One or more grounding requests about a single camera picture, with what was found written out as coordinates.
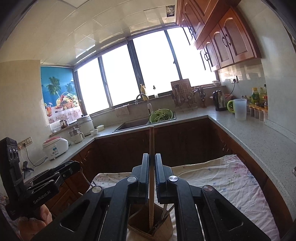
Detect chrome kitchen faucet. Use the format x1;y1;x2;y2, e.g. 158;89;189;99
135;93;154;115

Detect wooden utensil holder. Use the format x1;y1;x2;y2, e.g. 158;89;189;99
127;204;173;240

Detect black electric kettle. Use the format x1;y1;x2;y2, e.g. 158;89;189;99
212;90;227;111

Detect floral white tablecloth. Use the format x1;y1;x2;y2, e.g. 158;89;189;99
91;153;281;241

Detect lower wooden cabinets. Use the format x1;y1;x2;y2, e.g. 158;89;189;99
41;118;293;236

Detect tropical fruit poster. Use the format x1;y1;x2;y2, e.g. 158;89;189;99
41;66;82;124

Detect dish soap bottle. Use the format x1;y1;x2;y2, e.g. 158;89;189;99
140;84;149;101

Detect yellow oil bottle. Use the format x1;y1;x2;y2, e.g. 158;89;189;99
251;87;260;105

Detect white electric pot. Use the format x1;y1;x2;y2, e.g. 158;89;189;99
77;115;94;136

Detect white rice cooker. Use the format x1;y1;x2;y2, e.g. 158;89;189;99
42;137;69;161

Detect white plastic pitcher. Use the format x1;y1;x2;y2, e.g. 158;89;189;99
233;99;247;121

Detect wooden chopstick pair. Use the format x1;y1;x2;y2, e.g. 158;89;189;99
149;126;155;229

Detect upper wooden wall cabinets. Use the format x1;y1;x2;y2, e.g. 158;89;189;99
176;0;261;71

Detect white blender jug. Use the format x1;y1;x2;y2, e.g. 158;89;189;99
69;127;85;144

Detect person's left hand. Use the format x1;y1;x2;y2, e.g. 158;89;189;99
18;204;53;240

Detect knife and utensil rack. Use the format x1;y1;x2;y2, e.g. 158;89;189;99
171;79;196;107

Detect green vegetable colander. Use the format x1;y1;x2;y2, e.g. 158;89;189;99
149;108;173;123

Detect green mug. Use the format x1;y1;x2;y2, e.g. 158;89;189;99
227;100;235;113

